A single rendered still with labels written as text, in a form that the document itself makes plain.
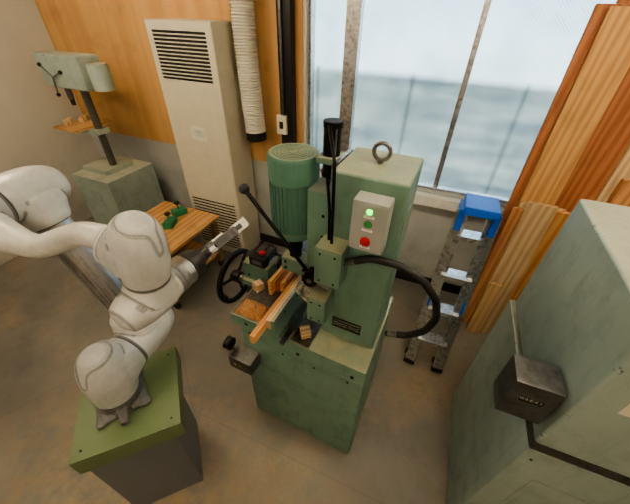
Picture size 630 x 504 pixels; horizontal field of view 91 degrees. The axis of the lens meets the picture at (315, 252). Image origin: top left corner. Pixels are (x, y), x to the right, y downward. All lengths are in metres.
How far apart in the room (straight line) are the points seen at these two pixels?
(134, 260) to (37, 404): 1.99
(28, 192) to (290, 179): 0.75
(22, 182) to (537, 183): 2.30
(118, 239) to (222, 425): 1.56
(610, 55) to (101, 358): 2.42
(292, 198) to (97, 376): 0.86
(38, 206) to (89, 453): 0.82
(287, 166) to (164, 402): 0.99
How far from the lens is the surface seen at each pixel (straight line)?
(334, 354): 1.29
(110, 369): 1.28
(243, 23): 2.38
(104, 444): 1.43
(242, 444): 2.02
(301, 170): 1.00
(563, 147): 2.18
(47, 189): 1.24
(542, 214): 2.17
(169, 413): 1.39
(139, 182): 3.31
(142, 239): 0.68
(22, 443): 2.51
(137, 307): 0.80
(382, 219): 0.83
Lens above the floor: 1.87
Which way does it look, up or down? 38 degrees down
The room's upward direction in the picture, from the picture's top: 2 degrees clockwise
